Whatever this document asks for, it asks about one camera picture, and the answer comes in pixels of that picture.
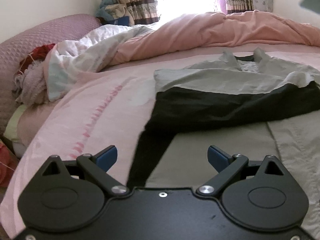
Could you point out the pink printed bed sheet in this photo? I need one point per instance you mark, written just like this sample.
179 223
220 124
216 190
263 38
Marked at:
112 108

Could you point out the salmon pink duvet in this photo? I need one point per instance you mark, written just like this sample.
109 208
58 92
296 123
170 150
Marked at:
216 30

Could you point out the red cloth beside bed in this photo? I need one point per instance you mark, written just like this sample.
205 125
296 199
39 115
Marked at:
8 165

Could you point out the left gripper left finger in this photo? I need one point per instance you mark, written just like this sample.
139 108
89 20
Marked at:
67 195

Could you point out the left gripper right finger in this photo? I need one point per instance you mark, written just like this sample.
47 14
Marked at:
258 195

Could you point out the mauve quilted headboard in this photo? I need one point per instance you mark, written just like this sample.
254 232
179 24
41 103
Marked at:
15 49

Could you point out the white pastel patterned quilt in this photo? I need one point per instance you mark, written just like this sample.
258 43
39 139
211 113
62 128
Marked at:
69 58

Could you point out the grey and black shirt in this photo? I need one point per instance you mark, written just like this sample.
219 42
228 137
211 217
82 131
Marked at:
237 91

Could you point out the green pillow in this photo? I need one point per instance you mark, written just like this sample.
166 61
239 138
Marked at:
11 128

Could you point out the pile of clothes by curtain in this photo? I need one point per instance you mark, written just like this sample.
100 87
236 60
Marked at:
112 12

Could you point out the red garment at headboard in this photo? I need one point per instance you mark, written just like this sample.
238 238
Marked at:
37 54

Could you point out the grey knitted garment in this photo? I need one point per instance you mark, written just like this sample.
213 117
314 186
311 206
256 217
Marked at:
30 86

